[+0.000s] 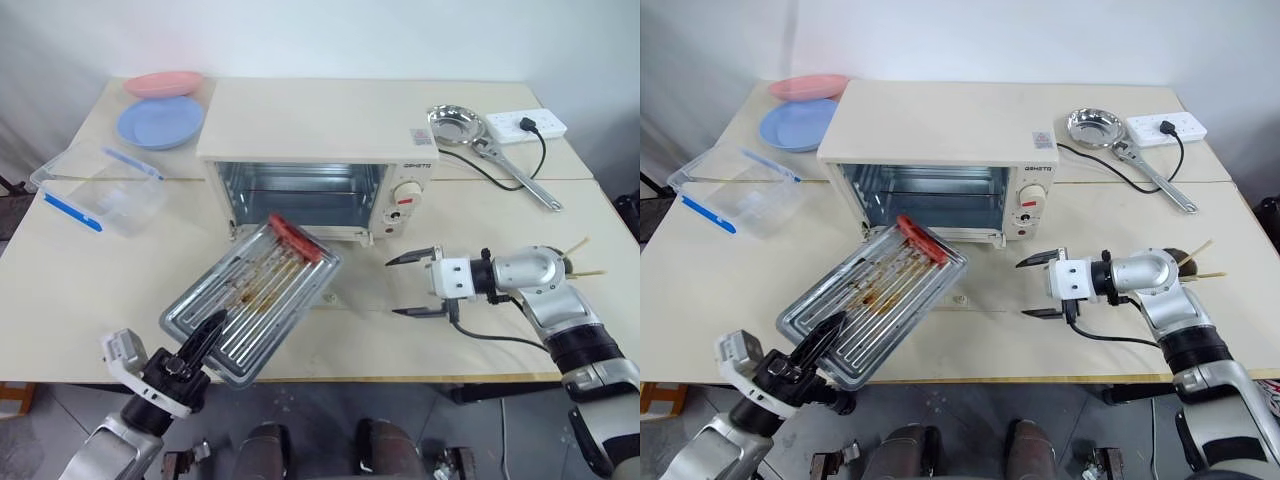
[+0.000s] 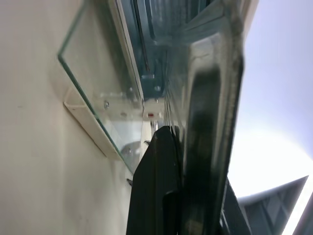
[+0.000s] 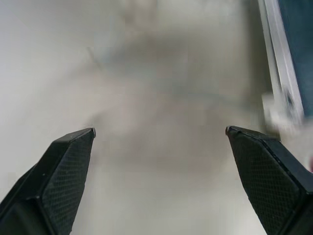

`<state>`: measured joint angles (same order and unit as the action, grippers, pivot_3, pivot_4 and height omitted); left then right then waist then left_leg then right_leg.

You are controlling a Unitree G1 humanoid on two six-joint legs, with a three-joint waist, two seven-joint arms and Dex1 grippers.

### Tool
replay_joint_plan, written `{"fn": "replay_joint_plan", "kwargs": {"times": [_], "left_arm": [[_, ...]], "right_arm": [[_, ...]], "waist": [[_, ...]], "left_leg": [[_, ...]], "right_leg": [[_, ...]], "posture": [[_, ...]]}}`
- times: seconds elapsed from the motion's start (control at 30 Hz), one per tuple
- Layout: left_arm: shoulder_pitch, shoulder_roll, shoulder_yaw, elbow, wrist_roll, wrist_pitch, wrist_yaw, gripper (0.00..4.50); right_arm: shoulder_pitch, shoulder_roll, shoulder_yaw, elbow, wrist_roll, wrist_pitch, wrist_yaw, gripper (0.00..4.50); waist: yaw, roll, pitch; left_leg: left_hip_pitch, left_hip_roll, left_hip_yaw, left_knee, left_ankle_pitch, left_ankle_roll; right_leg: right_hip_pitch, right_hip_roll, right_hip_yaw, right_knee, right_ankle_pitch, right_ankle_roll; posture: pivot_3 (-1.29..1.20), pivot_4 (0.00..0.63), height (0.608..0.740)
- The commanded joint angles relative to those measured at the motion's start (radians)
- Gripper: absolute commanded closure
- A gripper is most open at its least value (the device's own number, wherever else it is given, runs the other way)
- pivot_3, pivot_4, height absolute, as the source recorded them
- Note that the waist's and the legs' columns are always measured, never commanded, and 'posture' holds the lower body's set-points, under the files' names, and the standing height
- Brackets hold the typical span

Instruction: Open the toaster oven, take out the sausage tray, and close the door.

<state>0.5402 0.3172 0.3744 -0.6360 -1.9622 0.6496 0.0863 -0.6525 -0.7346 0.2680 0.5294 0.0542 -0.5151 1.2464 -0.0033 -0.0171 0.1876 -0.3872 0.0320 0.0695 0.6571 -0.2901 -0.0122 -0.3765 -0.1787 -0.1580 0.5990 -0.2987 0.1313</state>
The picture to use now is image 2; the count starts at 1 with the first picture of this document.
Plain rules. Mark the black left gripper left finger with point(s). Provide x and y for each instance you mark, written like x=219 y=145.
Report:
x=154 y=186

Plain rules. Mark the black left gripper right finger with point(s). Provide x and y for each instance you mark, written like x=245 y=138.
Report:
x=233 y=218

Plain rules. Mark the grey patterned triangular panel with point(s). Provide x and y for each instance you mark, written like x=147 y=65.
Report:
x=274 y=210

